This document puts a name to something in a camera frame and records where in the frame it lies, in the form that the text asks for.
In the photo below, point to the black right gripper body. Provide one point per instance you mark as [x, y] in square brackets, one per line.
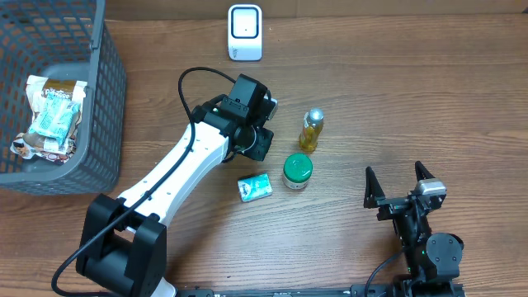
[398, 205]

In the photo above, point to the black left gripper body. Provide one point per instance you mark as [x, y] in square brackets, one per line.
[258, 143]

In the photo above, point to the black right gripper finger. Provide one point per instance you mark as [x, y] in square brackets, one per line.
[373, 190]
[421, 172]

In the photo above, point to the teal tissue pack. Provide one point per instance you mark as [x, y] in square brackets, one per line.
[254, 187]

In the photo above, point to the green lid jar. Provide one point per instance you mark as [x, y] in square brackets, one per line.
[297, 171]

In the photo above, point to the yellow liquid bottle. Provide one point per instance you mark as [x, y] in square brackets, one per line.
[311, 129]

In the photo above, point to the teal snack bar wrapper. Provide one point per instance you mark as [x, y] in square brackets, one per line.
[56, 118]

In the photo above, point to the brown snack pouch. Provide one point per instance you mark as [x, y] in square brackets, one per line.
[30, 146]

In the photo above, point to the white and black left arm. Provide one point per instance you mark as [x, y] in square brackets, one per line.
[124, 239]

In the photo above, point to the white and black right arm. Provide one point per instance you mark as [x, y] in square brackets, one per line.
[433, 259]

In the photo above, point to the white barcode scanner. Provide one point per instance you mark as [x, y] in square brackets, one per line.
[245, 32]

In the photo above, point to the grey plastic mesh basket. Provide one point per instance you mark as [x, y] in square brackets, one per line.
[65, 40]

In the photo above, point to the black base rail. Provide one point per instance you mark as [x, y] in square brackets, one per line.
[353, 291]

